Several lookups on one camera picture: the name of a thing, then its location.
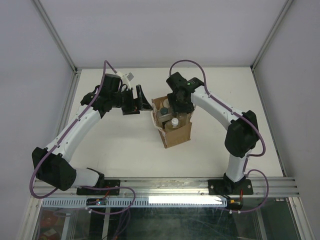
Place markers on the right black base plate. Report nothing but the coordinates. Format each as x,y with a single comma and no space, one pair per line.
226,187

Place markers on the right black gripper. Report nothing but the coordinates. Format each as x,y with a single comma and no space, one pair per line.
187,109

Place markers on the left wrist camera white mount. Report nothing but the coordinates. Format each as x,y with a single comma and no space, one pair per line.
125,79

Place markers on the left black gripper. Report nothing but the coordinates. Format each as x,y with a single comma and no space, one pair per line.
140,103

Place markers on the clear bottle white cap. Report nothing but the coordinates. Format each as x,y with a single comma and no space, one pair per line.
172,124

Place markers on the aluminium rail frame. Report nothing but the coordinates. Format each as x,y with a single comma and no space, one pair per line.
276,187

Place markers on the right aluminium corner post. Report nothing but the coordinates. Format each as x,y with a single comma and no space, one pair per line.
272,33

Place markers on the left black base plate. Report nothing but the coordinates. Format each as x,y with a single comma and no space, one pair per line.
107,183

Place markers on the white cream jar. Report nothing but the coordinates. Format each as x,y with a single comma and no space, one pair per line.
166,103

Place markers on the left aluminium corner post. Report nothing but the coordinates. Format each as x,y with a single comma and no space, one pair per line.
38,5

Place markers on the brown canvas tote bag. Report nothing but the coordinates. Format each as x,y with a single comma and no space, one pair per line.
176,137

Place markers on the aluminium corner post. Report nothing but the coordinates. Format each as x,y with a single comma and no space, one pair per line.
38,5
272,33

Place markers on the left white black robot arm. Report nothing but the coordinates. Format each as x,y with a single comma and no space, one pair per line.
52,163

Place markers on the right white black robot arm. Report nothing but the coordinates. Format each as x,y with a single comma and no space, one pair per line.
241,136

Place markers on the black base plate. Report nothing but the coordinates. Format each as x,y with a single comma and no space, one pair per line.
107,183
226,187

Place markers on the grey slotted cable duct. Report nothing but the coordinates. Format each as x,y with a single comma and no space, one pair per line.
139,202

